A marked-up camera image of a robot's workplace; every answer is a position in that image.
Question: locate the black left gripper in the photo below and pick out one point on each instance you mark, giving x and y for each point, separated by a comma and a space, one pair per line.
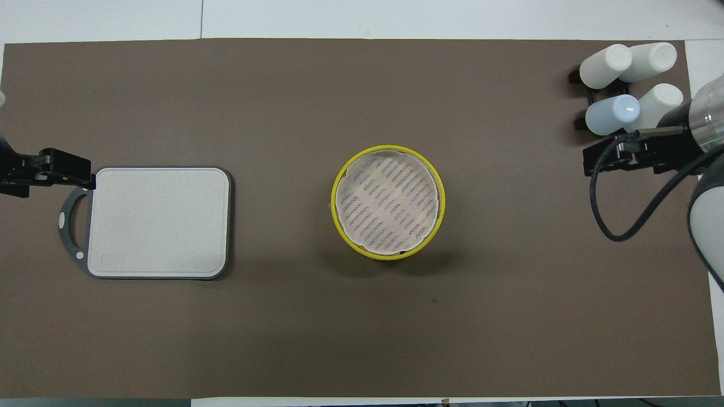
56, 167

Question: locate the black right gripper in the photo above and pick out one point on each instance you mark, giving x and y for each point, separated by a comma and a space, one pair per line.
667, 144

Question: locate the yellow steamer tier with liner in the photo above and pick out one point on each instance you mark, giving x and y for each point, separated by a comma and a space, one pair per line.
335, 220

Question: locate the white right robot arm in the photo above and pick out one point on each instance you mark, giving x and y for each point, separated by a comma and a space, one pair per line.
710, 215

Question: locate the white perforated steamer liner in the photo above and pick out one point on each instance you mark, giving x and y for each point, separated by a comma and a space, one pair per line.
387, 200

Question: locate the light blue plastic cup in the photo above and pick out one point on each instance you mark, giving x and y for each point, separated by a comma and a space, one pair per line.
611, 116

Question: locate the white plastic cup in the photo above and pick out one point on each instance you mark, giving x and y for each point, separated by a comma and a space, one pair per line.
659, 104
604, 66

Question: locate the black cup rack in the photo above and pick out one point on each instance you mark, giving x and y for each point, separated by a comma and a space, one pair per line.
611, 89

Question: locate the white cup with blue rim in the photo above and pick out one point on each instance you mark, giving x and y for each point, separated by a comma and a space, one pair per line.
650, 61

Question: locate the white cutting board grey rim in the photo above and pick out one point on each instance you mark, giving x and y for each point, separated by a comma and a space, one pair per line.
158, 223

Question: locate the brown table mat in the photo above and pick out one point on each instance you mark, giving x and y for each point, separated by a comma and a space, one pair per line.
339, 328

